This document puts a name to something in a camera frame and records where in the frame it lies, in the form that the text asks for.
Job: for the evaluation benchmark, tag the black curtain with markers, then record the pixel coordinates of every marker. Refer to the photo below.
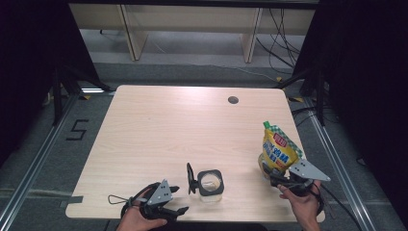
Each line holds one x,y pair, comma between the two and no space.
369,80
25,64

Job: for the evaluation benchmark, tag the yellow pouch with green cap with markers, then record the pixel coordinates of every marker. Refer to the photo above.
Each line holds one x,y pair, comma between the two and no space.
279,147

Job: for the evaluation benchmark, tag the clear jar with black lid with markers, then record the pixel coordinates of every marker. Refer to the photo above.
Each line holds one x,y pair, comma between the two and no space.
210,183

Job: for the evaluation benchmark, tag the aluminium floor rail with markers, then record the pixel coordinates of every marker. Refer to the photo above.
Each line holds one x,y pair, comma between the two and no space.
333,150
38,160

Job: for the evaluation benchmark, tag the grey tape strip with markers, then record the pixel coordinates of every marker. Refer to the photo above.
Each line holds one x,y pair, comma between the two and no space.
72,200

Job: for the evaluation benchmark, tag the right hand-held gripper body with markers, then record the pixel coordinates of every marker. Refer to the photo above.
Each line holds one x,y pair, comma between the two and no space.
308,171

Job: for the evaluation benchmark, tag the light wooden shelf unit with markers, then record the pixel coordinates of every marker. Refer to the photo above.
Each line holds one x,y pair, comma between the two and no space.
192,17

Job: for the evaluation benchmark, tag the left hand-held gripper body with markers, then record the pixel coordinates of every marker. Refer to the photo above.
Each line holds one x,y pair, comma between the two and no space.
160,194

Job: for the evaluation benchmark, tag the person's right hand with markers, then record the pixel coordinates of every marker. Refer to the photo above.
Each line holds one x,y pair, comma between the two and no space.
304,208

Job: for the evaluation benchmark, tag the round grey table grommet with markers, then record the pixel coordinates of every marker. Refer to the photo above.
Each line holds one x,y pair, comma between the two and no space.
233,99

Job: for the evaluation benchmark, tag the yellow tape piece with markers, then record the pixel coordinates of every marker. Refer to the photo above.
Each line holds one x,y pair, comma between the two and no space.
86,97
279,78
297,99

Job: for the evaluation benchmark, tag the black crossbar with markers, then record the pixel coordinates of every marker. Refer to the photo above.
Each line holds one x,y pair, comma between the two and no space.
192,4

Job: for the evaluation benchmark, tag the black metal stand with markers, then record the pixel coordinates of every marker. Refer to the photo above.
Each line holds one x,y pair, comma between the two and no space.
57,96
320,99

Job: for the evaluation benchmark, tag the person's left hand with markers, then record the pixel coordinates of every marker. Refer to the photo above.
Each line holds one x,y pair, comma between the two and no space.
134,223

